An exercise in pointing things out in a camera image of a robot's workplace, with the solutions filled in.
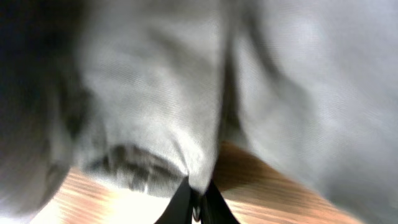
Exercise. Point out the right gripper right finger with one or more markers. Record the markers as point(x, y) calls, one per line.
point(217, 205)

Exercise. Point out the grey shorts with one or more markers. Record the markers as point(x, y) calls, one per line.
point(140, 94)

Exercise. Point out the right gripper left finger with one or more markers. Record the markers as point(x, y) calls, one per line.
point(180, 208)

